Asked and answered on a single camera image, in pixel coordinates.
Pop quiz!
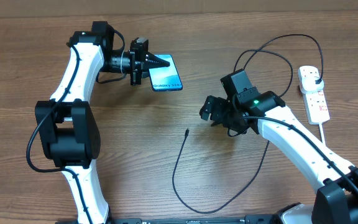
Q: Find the white charger plug adapter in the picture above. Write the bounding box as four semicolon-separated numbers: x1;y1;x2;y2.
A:
300;77;324;94

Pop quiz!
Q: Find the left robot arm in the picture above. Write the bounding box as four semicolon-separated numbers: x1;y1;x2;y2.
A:
26;21;170;223

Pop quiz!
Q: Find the Galaxy S24 smartphone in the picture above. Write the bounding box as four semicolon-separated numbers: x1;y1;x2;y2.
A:
149;54;183;91

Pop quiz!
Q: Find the black USB charging cable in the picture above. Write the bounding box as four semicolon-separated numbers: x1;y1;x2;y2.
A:
172;34;325;215

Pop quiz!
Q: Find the white power strip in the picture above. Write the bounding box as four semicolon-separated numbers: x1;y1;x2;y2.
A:
297;65;330;124

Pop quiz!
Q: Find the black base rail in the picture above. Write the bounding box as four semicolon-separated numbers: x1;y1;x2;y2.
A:
54;213;332;224

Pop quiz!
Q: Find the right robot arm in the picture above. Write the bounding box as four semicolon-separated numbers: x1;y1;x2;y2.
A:
200;69;358;224

